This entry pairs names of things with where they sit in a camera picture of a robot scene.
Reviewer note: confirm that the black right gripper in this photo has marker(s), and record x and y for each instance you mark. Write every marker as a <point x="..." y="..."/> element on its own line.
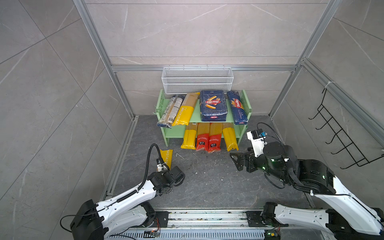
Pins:
<point x="249" y="157"/>

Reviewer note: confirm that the clear brown spaghetti package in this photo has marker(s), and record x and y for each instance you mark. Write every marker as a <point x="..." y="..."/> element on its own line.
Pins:
<point x="171" y="111"/>

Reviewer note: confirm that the blue Barilla spaghetti box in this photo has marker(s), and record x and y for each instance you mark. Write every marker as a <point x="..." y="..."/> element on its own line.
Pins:
<point x="237" y="108"/>

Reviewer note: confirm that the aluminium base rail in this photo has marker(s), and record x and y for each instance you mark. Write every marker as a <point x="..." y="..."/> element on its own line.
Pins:
<point x="210" y="220"/>

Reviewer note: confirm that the green two-tier shelf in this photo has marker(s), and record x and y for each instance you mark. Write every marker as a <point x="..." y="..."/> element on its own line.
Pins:
<point x="179" y="131"/>

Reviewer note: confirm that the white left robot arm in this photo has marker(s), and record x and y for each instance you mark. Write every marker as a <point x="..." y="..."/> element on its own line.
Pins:
<point x="97" y="221"/>

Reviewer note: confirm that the black wire hook rack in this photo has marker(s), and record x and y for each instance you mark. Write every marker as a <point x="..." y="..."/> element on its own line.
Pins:
<point x="340" y="134"/>

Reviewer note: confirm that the blue Barilla pasta bag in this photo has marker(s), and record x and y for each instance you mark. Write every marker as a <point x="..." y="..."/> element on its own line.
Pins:
<point x="213" y="106"/>

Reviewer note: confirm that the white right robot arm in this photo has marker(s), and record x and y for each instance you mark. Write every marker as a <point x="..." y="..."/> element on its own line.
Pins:
<point x="348" y="218"/>

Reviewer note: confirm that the yellow spaghetti package underneath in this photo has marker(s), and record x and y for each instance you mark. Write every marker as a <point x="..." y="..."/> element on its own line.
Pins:
<point x="167" y="156"/>

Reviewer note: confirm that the white wire mesh basket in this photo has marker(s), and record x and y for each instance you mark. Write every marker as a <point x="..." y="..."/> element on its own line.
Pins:
<point x="183" y="80"/>

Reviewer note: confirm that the red spaghetti package front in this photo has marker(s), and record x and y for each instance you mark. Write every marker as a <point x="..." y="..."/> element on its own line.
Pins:
<point x="215" y="136"/>

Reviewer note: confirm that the yellow Pastatime spaghetti package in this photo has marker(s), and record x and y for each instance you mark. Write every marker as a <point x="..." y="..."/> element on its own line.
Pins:
<point x="186" y="110"/>

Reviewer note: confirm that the red spaghetti package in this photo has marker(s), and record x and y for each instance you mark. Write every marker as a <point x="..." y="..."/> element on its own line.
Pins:
<point x="215" y="136"/>
<point x="202" y="143"/>

